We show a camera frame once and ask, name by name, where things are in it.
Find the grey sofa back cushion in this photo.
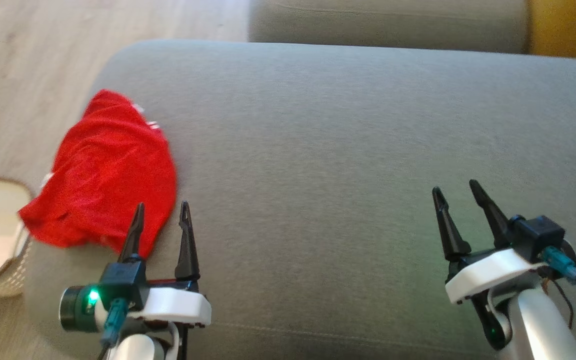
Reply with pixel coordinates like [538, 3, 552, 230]
[248, 0, 530, 55]

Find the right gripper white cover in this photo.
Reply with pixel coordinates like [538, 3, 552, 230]
[431, 179, 576, 351]

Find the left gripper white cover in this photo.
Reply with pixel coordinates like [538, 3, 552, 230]
[59, 201, 213, 332]

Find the grey fabric sofa seat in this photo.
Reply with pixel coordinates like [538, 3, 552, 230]
[23, 39, 576, 360]

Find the yellow pillow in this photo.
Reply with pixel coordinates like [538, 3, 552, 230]
[527, 0, 576, 62]

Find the red shorts white trim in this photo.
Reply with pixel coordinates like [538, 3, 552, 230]
[18, 89, 178, 258]

